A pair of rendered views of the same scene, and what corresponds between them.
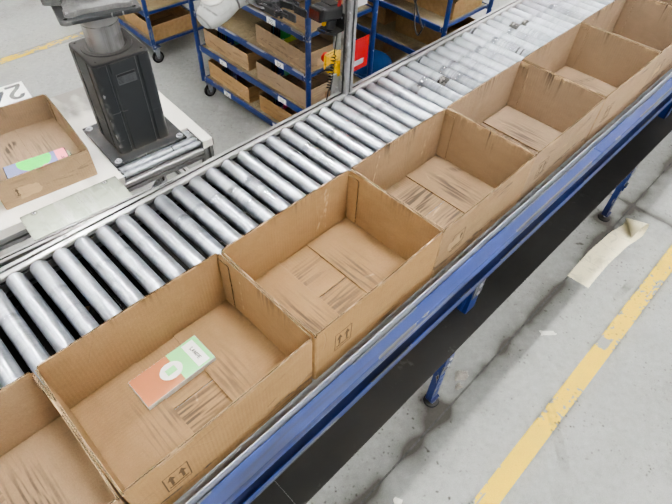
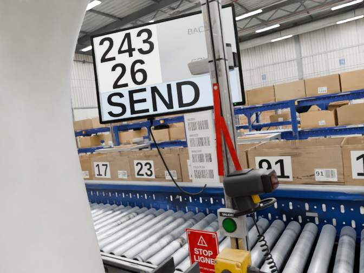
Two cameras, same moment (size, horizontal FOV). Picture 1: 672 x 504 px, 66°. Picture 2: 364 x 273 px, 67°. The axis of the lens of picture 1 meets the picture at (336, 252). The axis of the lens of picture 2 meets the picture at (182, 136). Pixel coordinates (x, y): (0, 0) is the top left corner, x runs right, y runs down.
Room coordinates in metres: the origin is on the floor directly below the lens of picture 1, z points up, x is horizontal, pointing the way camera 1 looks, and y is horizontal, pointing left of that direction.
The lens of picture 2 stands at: (2.05, 0.69, 1.22)
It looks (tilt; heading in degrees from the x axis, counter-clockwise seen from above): 3 degrees down; 262
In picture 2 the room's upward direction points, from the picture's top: 7 degrees counter-clockwise
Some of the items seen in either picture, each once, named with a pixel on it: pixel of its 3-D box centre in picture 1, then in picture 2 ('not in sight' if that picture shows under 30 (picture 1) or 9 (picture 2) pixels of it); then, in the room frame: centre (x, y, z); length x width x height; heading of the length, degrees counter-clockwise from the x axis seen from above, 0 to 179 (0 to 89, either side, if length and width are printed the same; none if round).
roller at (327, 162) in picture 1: (331, 165); not in sight; (1.40, 0.03, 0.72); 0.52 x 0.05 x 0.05; 47
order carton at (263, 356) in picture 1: (186, 375); not in sight; (0.47, 0.27, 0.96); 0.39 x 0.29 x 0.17; 137
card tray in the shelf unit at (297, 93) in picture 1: (302, 74); not in sight; (2.55, 0.23, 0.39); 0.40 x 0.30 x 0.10; 48
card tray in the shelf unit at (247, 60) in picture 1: (246, 40); not in sight; (2.88, 0.58, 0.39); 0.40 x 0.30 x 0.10; 48
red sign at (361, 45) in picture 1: (354, 56); (213, 254); (1.90, -0.03, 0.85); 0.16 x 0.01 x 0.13; 137
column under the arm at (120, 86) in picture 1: (122, 92); not in sight; (1.48, 0.72, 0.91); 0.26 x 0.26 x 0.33; 43
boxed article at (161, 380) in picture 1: (173, 371); not in sight; (0.51, 0.32, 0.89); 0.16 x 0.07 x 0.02; 138
